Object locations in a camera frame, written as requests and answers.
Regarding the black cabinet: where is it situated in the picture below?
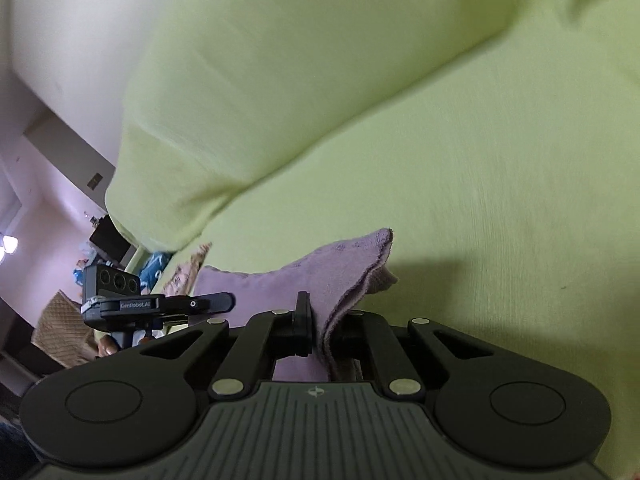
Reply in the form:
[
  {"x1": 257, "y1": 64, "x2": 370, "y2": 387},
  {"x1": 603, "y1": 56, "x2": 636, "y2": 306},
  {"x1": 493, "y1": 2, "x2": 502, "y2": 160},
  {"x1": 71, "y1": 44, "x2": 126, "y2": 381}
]
[{"x1": 89, "y1": 214, "x2": 132, "y2": 261}]

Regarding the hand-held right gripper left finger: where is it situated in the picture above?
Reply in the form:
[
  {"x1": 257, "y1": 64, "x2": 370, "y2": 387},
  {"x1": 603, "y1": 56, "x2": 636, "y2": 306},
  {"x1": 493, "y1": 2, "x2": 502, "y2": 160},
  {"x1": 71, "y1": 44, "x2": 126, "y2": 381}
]
[{"x1": 140, "y1": 291, "x2": 317, "y2": 402}]

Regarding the person's left hand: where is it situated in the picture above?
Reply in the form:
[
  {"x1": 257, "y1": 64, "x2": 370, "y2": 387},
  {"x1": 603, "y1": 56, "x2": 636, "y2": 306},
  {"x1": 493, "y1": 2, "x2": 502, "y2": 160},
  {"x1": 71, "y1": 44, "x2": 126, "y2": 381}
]
[{"x1": 96, "y1": 335, "x2": 122, "y2": 359}]

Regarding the chair with brown quilted cover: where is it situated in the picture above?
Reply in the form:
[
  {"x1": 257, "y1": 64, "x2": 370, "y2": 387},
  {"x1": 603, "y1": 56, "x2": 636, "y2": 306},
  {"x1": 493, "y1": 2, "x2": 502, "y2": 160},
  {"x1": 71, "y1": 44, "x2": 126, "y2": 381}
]
[{"x1": 31, "y1": 290, "x2": 103, "y2": 368}]

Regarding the green covered sofa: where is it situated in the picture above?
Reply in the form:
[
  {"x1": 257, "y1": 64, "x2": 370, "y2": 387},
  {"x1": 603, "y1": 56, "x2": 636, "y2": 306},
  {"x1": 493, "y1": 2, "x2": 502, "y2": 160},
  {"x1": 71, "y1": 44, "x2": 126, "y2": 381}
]
[{"x1": 102, "y1": 0, "x2": 640, "y2": 480}]

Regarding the purple garment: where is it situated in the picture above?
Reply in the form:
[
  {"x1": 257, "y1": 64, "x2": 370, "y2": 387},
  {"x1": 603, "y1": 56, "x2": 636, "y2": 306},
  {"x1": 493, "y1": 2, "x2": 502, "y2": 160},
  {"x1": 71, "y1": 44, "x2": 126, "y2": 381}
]
[{"x1": 192, "y1": 227, "x2": 399, "y2": 386}]

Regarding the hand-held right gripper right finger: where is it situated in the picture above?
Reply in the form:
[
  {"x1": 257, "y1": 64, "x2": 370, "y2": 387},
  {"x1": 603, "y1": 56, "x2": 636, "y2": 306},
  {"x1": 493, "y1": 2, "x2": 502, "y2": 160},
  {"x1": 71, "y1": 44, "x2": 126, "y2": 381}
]
[{"x1": 345, "y1": 310, "x2": 502, "y2": 402}]

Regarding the ceiling lamp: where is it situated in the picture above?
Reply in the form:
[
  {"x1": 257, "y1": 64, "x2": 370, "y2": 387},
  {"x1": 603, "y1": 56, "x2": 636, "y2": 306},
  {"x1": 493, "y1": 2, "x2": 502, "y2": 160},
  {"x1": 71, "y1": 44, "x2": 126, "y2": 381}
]
[{"x1": 0, "y1": 232, "x2": 21, "y2": 262}]

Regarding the blue patterned blanket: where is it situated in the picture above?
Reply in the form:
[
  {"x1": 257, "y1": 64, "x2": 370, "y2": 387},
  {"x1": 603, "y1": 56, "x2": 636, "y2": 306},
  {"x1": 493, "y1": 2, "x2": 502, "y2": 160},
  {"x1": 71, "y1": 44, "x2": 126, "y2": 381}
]
[{"x1": 137, "y1": 251, "x2": 173, "y2": 287}]

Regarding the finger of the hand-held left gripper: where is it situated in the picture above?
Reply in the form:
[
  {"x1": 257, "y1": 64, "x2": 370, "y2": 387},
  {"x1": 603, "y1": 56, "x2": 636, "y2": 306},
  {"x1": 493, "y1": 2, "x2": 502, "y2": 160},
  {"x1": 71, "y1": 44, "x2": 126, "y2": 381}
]
[{"x1": 161, "y1": 291, "x2": 236, "y2": 319}]

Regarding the peach printed garment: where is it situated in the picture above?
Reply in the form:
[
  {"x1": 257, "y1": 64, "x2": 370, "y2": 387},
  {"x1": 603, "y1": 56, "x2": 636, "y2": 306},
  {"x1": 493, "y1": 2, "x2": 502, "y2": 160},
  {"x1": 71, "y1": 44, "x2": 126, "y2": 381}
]
[{"x1": 164, "y1": 242, "x2": 213, "y2": 297}]

